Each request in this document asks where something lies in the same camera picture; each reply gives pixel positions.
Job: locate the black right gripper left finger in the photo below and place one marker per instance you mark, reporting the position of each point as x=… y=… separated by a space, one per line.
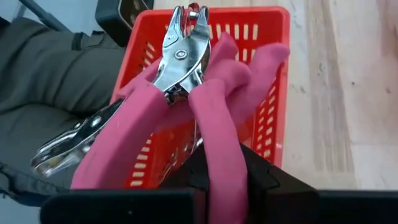
x=192 y=174

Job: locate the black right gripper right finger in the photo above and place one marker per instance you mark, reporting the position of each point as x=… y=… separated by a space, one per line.
x=267 y=180

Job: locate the red plastic basket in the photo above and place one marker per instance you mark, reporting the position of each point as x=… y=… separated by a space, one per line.
x=264 y=124

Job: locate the black glossy device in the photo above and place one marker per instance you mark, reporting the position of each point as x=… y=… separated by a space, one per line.
x=115 y=18

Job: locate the person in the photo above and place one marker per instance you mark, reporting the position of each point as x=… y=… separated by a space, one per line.
x=46 y=77

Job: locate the grey metal bar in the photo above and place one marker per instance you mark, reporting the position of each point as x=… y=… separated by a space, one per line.
x=43 y=15

